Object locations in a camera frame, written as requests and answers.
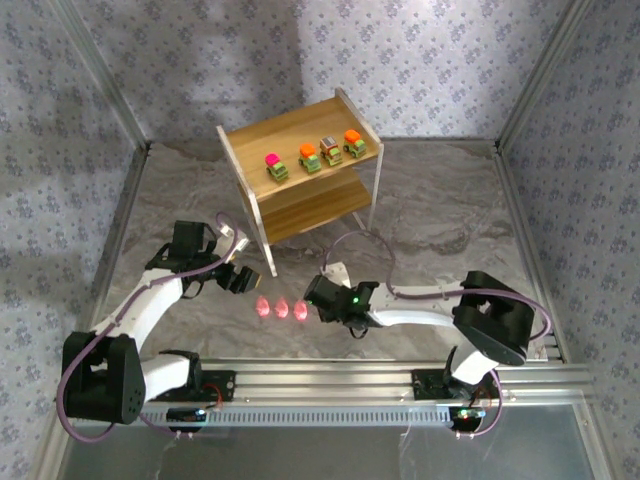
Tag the wooden two-tier shelf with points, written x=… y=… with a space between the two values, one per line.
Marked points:
x=300 y=195

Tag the green toy truck pink load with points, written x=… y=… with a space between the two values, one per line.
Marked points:
x=277 y=169

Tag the green toy truck orange mixer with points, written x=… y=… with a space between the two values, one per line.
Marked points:
x=310 y=159

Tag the green toy truck grey box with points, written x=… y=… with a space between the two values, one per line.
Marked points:
x=331 y=151

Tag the green toy truck orange tipper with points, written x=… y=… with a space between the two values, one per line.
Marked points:
x=354 y=145

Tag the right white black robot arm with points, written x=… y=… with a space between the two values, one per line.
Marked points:
x=415 y=312

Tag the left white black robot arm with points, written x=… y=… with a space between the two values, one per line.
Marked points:
x=145 y=310

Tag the pink plastic pig toy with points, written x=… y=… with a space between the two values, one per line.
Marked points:
x=300 y=310
x=263 y=307
x=282 y=308

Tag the grey metal sheet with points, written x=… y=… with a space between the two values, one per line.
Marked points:
x=325 y=455

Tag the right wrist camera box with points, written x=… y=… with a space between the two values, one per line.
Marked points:
x=337 y=272

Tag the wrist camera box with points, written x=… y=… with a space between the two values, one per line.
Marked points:
x=337 y=272
x=239 y=247

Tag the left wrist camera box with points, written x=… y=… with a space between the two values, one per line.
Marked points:
x=239 y=247

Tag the aluminium frame side bar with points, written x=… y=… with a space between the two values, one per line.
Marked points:
x=512 y=192
x=128 y=200

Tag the aluminium mounting rail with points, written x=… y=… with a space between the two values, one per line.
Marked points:
x=325 y=380

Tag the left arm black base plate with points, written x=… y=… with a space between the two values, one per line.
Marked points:
x=222 y=385

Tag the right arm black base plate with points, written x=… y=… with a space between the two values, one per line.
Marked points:
x=425 y=385

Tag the aluminium frame post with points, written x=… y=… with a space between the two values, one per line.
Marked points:
x=103 y=70
x=542 y=70

